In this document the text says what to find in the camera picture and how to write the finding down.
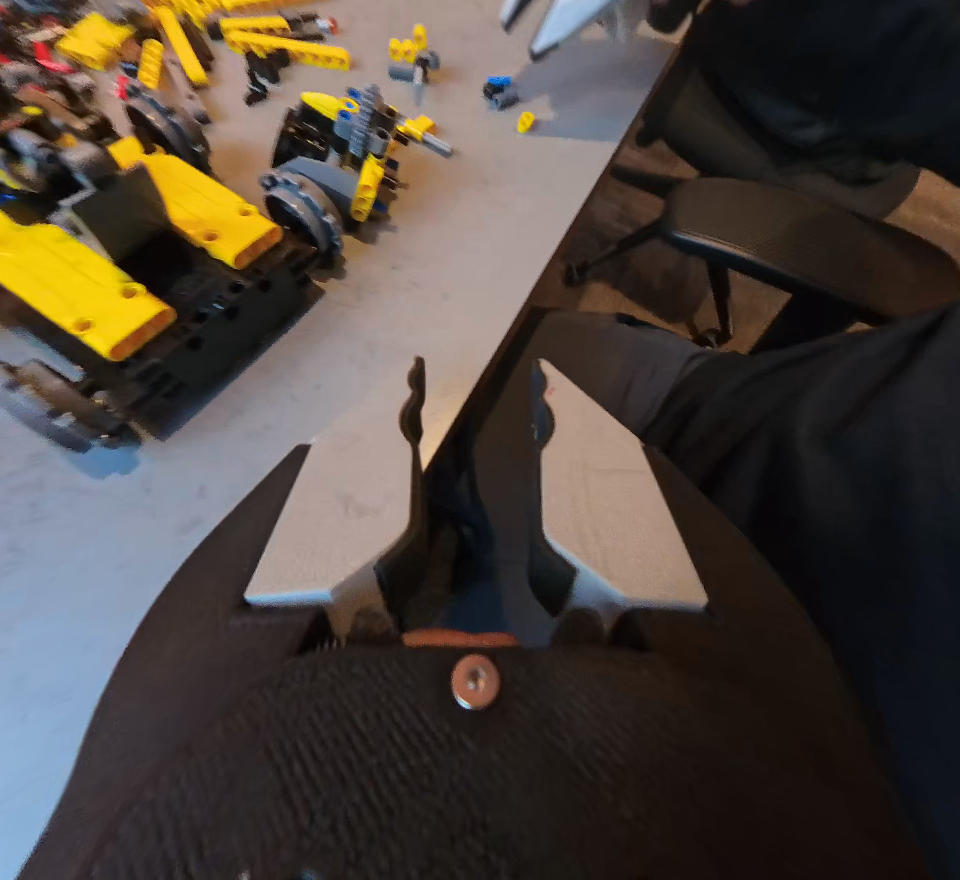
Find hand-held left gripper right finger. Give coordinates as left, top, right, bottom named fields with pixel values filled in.
left=527, top=358, right=710, bottom=635

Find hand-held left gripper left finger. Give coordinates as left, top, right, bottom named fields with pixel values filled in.
left=243, top=356, right=429, bottom=635

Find person's right forearm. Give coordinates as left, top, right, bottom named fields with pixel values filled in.
left=678, top=0, right=960, bottom=183

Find person's grey trousers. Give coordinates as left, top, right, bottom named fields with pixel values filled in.
left=525, top=310, right=714, bottom=446

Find yellow grey axle assembly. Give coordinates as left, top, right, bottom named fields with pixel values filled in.
left=387, top=23, right=442, bottom=106

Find black office chair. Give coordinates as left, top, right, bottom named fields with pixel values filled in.
left=564, top=51, right=960, bottom=352

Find small gear wheel assembly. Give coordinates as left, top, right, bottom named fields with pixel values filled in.
left=260, top=85, right=455, bottom=260

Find black yellow toy vehicle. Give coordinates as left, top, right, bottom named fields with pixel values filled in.
left=0, top=81, right=327, bottom=455

